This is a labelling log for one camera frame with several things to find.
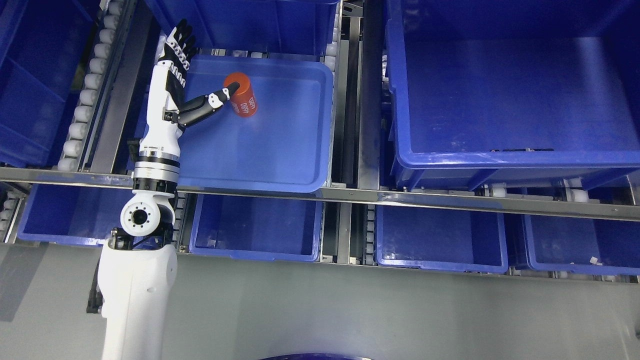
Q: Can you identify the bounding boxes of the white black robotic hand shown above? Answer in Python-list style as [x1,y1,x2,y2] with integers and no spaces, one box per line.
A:
[138,18,241,161]

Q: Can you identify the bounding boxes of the orange cylindrical capacitor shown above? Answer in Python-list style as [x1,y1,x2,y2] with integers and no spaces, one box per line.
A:
[223,71,258,117]

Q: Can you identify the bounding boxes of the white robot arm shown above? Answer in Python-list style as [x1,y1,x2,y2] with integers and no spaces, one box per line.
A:
[96,134,181,360]

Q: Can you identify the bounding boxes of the white roller conveyor track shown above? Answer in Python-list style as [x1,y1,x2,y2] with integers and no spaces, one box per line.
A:
[55,0,128,173]

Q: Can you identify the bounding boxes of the blue shallow tray bin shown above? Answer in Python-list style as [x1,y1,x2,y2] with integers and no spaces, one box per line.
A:
[127,54,335,194]

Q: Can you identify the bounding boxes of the blue bin lower left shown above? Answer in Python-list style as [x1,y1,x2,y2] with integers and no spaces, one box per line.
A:
[17,184,133,248]

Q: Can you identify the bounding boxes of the blue bin lower centre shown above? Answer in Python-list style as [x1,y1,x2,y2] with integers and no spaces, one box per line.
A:
[189,194,324,262]

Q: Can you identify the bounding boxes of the blue bin far left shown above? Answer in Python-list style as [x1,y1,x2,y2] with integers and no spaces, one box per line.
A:
[0,0,100,167]

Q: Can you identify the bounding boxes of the blue bin top centre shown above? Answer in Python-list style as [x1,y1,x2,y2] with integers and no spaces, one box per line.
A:
[146,0,339,56]

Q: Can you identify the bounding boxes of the large blue bin right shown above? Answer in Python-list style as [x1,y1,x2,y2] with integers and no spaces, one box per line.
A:
[385,0,640,191]

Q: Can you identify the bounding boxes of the blue bin lower far right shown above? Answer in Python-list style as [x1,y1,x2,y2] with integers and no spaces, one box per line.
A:
[518,215,640,276]

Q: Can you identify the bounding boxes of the metal shelf front rail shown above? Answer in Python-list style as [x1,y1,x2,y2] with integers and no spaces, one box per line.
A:
[0,167,640,222]

